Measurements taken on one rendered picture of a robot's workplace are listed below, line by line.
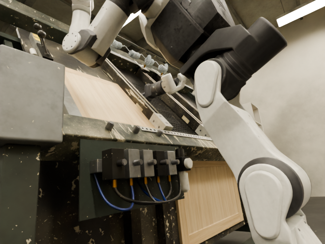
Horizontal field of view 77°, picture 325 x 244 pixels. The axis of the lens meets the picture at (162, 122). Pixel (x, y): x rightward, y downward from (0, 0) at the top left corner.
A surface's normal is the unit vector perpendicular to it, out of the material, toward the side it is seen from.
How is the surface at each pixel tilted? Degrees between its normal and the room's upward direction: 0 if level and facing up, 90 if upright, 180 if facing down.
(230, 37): 90
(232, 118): 111
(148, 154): 90
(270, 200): 90
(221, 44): 90
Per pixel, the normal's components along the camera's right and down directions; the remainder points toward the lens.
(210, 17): -0.44, 0.22
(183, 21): -0.59, 0.01
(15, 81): 0.73, -0.25
